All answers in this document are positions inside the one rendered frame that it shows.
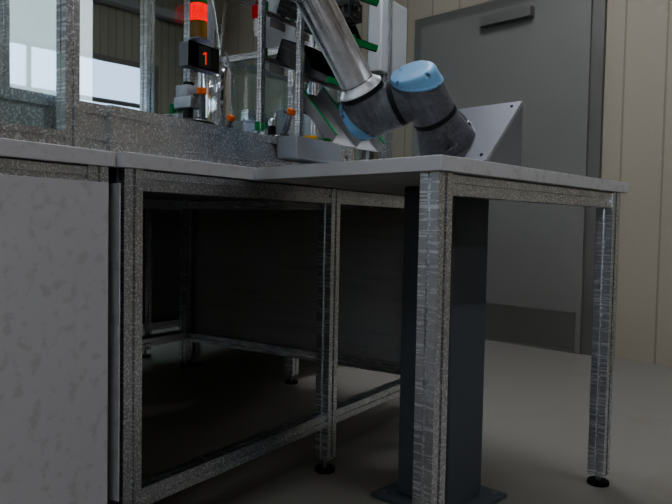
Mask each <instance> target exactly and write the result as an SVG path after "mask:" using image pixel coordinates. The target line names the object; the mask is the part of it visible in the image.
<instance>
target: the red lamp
mask: <svg viewBox="0 0 672 504"><path fill-rule="evenodd" d="M196 19H197V20H204V21H206V22H207V4H205V3H202V2H192V3H190V21H191V20H196Z"/></svg>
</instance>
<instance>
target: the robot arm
mask: <svg viewBox="0 0 672 504"><path fill-rule="evenodd" d="M290 1H293V2H295V3H296V5H297V7H298V9H299V10H300V12H301V14H302V16H303V18H304V20H305V22H306V24H307V25H308V27H309V29H310V31H311V33H312V35H313V37H314V38H315V40H316V42H317V44H318V46H319V48H320V50H321V52H322V53H323V55H324V57H325V59H326V61H327V63H328V65H329V67H330V68H331V70H332V72H333V74H334V76H335V78H336V80H337V82H338V83H339V85H340V87H341V89H342V93H341V96H340V100H341V102H342V103H341V104H340V106H339V112H340V116H341V117H342V121H343V123H344V124H345V126H346V128H347V129H348V131H349V132H350V133H351V134H352V135H353V136H354V137H355V138H356V139H358V140H361V141H367V140H370V139H373V138H378V137H379V136H380V135H383V134H385V133H388V132H390V131H392V130H395V129H397V128H399V127H402V126H404V125H407V124H409V123H412V124H413V125H414V127H415V129H416V132H417V138H418V142H419V145H418V147H419V151H420V153H421V155H422V156H428V155H441V154H442V155H449V156H456V155H458V154H459V153H461V152H462V151H464V150H465V149H466V148H467V147H468V146H469V145H470V144H471V143H472V142H473V140H474V138H475V134H476V132H475V129H474V127H473V125H472V123H471V122H470V121H469V120H468V119H467V118H466V117H465V116H464V115H463V114H462V113H461V112H460V111H459V110H458V109H457V107H456V105H455V103H454V101H453V99H452V97H451V95H450V93H449V91H448V88H447V86H446V84H445V82H444V78H443V76H442V75H441V74H440V72H439V70H438V68H437V67H436V65H435V64H434V63H432V62H430V61H425V60H421V61H414V62H411V63H408V64H405V65H403V66H401V67H399V69H397V70H395V71H394V72H393V73H392V74H391V76H390V81H389V82H387V83H385V84H384V82H383V80H382V78H381V77H380V76H379V75H375V74H373V73H372V72H371V70H370V68H369V66H368V64H367V62H366V60H365V58H364V56H363V54H362V52H361V50H360V48H359V46H358V44H357V42H356V40H355V38H354V36H353V34H352V32H351V30H350V29H349V27H348V25H349V26H354V25H356V24H359V23H362V5H361V4H360V1H359V0H357V1H356V0H290ZM358 1H359V2H358ZM356 4H357V5H356Z"/></svg>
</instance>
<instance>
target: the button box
mask: <svg viewBox="0 0 672 504"><path fill-rule="evenodd" d="M340 149H341V145H340V144H339V143H334V142H327V141H322V140H319V139H312V138H308V137H303V136H298V135H295V136H282V137H281V136H279V137H277V159H281V160H287V161H294V162H301V163H308V164H318V163H332V162H340Z"/></svg>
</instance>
